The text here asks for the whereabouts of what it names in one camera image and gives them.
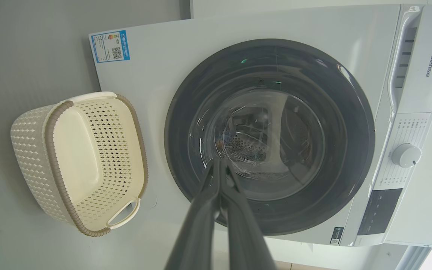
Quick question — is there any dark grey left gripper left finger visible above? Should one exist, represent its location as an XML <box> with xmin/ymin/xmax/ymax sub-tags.
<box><xmin>165</xmin><ymin>159</ymin><xmax>222</xmax><ymax>270</ymax></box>

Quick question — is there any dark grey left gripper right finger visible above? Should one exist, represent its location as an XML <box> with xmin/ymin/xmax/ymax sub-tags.
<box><xmin>220</xmin><ymin>158</ymin><xmax>276</xmax><ymax>270</ymax></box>

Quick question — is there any round dark glass washer door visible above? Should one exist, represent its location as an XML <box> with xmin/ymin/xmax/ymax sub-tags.
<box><xmin>164</xmin><ymin>39</ymin><xmax>375</xmax><ymax>236</ymax></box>

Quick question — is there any cream perforated plastic laundry basket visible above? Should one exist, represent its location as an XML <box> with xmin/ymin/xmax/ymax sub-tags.
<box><xmin>10</xmin><ymin>91</ymin><xmax>149</xmax><ymax>237</ymax></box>

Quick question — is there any white front-load washing machine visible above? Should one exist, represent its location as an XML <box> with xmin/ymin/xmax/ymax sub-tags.
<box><xmin>88</xmin><ymin>4</ymin><xmax>432</xmax><ymax>248</ymax></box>

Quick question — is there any black touch display panel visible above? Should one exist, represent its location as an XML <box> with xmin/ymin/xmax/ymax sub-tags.
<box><xmin>357</xmin><ymin>188</ymin><xmax>403</xmax><ymax>236</ymax></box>

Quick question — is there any white round control knob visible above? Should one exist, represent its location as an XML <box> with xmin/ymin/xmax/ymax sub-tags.
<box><xmin>391</xmin><ymin>143</ymin><xmax>422</xmax><ymax>168</ymax></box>

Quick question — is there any blue energy label sticker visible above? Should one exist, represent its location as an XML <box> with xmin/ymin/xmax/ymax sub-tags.
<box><xmin>90</xmin><ymin>30</ymin><xmax>131</xmax><ymax>63</ymax></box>

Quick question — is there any white detergent drawer with logo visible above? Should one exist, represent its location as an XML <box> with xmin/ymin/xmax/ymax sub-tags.
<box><xmin>388</xmin><ymin>4</ymin><xmax>432</xmax><ymax>114</ymax></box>

